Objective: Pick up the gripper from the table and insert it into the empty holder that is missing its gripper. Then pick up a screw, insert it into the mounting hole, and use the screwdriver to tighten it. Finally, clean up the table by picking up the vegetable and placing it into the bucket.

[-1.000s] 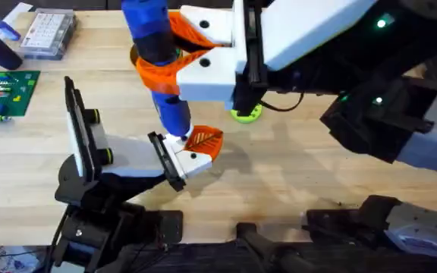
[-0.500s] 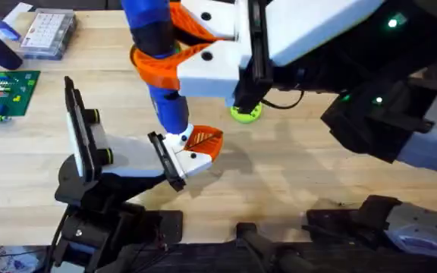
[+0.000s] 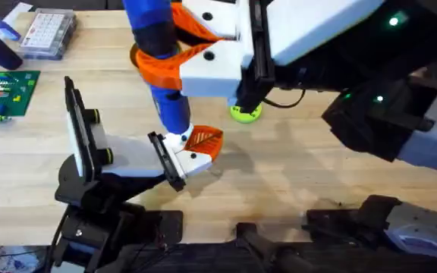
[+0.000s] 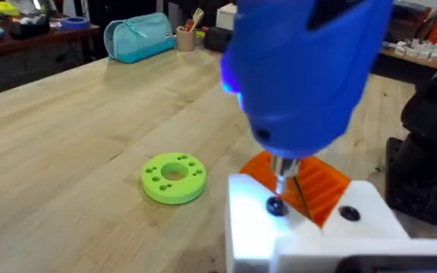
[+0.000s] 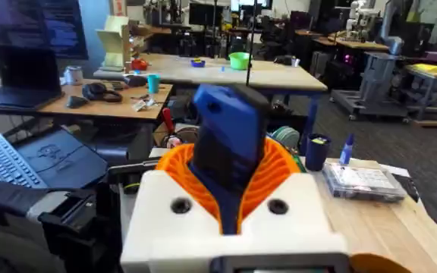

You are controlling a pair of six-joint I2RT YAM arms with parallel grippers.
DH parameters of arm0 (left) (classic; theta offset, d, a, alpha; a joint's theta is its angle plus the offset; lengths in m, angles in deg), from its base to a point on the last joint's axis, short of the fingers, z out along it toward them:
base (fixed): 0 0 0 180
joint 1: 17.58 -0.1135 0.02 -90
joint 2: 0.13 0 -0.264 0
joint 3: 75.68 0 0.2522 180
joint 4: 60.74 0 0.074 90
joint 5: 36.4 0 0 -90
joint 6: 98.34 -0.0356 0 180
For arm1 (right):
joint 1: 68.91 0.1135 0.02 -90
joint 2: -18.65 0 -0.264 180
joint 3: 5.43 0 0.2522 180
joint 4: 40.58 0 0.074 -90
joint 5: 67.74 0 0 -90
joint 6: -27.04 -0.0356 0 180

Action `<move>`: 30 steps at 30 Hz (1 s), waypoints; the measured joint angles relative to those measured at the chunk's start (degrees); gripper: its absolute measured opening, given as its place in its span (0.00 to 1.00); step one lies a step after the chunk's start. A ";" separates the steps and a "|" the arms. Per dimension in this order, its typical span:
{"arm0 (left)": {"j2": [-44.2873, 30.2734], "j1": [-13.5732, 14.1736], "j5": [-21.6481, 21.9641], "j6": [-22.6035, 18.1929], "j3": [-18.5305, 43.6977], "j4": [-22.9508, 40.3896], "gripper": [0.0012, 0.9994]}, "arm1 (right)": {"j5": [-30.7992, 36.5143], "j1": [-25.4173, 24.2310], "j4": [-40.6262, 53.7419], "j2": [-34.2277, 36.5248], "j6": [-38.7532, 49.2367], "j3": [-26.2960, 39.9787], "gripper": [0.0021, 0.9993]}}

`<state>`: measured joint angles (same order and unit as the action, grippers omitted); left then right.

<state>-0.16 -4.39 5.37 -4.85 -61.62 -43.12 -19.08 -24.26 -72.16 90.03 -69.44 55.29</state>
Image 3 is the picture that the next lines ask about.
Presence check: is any blue electric screwdriver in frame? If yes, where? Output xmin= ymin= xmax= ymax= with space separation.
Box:
xmin=121 ymin=0 xmax=193 ymax=136

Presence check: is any green disc with holes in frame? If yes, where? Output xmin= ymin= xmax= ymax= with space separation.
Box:
xmin=228 ymin=102 xmax=264 ymax=124

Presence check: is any left black upright wrist plate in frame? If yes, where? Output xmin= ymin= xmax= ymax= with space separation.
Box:
xmin=64 ymin=75 xmax=97 ymax=184

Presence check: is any green board with toy blocks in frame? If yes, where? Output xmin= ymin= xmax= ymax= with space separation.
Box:
xmin=0 ymin=70 xmax=42 ymax=124

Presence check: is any clear plastic parts box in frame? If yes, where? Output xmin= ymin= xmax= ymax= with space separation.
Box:
xmin=17 ymin=8 xmax=78 ymax=61

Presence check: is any white paper sheet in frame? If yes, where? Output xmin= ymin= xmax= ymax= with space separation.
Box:
xmin=2 ymin=2 xmax=34 ymax=30

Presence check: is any black cable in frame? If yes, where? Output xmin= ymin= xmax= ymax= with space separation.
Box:
xmin=263 ymin=88 xmax=307 ymax=110

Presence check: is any black rail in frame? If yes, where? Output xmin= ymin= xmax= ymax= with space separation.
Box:
xmin=104 ymin=221 xmax=437 ymax=273

